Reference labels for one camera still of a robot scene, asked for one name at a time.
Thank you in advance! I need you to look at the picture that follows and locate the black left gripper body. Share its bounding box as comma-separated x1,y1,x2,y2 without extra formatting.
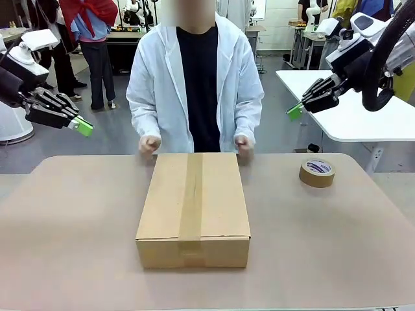
0,66,33,109

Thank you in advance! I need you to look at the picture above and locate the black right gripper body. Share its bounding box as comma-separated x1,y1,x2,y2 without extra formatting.
330,48,379,93

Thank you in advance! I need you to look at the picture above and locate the brown packing tape roll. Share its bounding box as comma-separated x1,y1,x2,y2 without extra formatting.
298,158,337,188

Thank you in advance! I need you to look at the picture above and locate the brown cardboard shipping box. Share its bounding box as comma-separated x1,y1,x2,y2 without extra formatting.
135,152,252,270

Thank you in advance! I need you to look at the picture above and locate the person's left forearm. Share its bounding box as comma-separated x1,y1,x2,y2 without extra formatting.
233,80,265,143

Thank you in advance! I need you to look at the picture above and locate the person's right forearm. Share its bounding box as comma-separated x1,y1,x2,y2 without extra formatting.
125,80,162,140

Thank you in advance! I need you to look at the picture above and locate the person's left gloved hand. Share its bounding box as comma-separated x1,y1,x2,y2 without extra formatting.
233,135,256,160

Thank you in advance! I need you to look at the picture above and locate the person's right gloved hand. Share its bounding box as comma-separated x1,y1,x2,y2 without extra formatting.
138,135,162,159

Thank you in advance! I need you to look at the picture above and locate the white ribbed cylinder unit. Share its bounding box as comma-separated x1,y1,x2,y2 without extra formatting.
0,100,35,143

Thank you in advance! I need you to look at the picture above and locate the bystander in black clothes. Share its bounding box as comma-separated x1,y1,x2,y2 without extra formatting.
27,0,88,100

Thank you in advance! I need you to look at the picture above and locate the white rounded side table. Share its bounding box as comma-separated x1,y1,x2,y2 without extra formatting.
275,69,415,174

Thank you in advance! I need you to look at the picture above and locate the grey background workbench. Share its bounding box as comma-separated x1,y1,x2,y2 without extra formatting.
289,19,326,71

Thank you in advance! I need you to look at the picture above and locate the yellow panel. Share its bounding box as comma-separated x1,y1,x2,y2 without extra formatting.
393,64,415,105

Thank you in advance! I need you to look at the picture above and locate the bystander with red cloth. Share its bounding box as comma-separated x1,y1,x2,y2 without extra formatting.
60,0,119,111

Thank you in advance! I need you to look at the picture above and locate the dark workbench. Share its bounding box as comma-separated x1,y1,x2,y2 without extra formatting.
105,30,147,76

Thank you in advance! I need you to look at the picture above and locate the bystander in white coat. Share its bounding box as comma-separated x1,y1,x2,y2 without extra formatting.
216,0,254,32

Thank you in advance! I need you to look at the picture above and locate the white humanoid robot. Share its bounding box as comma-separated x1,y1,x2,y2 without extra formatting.
124,0,147,26

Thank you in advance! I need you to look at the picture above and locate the person in white lab coat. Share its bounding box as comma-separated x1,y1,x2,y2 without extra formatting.
125,0,265,160

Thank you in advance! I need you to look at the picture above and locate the black vertical pole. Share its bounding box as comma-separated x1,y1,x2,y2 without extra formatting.
142,0,157,33

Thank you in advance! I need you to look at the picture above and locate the brown tape strip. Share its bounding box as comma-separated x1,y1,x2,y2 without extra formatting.
177,152,207,268

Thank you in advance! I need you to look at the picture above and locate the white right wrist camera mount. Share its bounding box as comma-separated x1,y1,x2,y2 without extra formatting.
326,28,374,71

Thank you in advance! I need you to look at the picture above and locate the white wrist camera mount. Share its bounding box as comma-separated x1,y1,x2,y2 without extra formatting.
5,43,50,88
326,28,374,71

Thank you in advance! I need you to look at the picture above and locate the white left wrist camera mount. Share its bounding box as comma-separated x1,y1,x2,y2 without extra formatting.
5,43,50,88

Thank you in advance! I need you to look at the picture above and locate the black corrugated cable hose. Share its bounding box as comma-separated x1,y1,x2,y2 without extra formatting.
361,0,415,113

